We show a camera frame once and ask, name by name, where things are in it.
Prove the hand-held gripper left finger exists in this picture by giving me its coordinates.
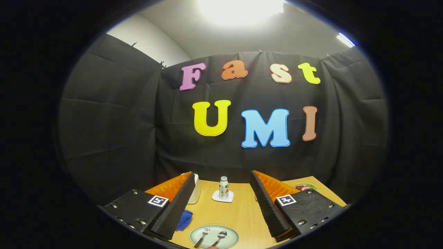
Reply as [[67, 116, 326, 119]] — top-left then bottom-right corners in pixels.
[[99, 171, 196, 241]]

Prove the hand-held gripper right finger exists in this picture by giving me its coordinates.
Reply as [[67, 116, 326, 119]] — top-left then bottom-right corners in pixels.
[[250, 170, 347, 242]]

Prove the fork with wooden handle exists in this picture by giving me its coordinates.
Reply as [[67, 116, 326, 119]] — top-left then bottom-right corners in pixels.
[[194, 227, 210, 248]]

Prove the spoon with wooden handle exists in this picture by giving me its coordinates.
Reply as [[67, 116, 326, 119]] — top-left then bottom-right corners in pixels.
[[212, 231, 227, 247]]

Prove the blue folded towel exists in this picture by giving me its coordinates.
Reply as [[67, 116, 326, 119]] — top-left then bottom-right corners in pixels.
[[176, 210, 193, 231]]

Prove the white toaster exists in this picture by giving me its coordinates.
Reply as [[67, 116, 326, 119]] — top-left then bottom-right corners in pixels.
[[188, 174, 201, 204]]

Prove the white square coaster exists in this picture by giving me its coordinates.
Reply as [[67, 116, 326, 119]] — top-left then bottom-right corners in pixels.
[[212, 190, 234, 203]]

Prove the oval plate of food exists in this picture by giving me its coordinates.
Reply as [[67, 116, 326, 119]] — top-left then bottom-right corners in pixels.
[[292, 183, 317, 192]]

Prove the white drink bottle green cap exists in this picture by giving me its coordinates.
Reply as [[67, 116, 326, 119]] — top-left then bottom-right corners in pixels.
[[219, 176, 229, 200]]

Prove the pale green plate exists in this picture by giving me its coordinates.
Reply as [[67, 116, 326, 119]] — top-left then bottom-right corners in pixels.
[[189, 225, 239, 249]]

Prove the ceiling strip light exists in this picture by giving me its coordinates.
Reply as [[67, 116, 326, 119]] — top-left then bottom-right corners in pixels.
[[336, 32, 356, 48]]

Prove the bright ceiling light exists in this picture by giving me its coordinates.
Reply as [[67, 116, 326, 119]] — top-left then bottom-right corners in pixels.
[[199, 0, 284, 27]]

